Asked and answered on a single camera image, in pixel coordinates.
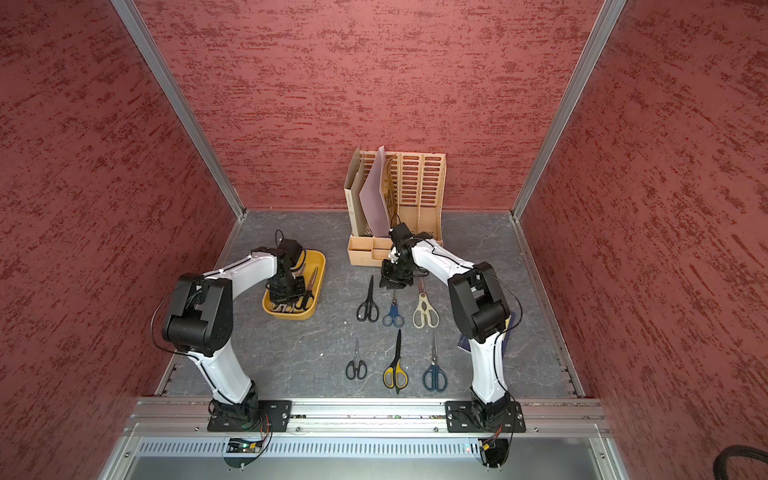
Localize aluminium right corner post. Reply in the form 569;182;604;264
512;0;626;224

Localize pink handled scissors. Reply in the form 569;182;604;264
271;303;295;314

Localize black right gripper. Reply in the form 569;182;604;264
380;255;421;289

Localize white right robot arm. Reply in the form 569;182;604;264
382;236;512;423

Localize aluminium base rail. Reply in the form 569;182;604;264
98;395;631;480

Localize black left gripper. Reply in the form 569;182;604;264
269;271;305;304

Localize dark blue handled scissors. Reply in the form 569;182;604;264
422;336;448;392

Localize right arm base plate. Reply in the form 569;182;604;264
445;399;527;434

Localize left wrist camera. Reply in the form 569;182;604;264
277;238;306;272

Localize aluminium left corner post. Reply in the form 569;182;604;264
111;0;247;222

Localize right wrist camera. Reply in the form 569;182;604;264
390;222;414;254

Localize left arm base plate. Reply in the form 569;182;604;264
207;400;293;434

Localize aluminium corner post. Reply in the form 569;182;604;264
512;0;626;224
111;0;247;222

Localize yellow black handled scissors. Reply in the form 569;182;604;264
382;330;409;394

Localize cream handled kitchen scissors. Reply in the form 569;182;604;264
412;278;440;329

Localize lilac folder in organizer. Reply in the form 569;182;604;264
359;146;390;237

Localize black cable bottom right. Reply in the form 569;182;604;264
712;445;768;480

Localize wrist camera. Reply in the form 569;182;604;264
390;222;414;254
277;238;306;272

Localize small grey handled scissors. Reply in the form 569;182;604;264
345;340;368;380

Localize beige plastic file organizer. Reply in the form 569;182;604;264
343;148;447;267

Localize dark blue book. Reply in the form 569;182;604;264
457;334;471;353

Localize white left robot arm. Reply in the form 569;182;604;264
162;246;305;418

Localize yellow plastic storage tray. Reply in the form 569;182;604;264
262;250;326;321

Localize blue handled small scissors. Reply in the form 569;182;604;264
382;291;404;328

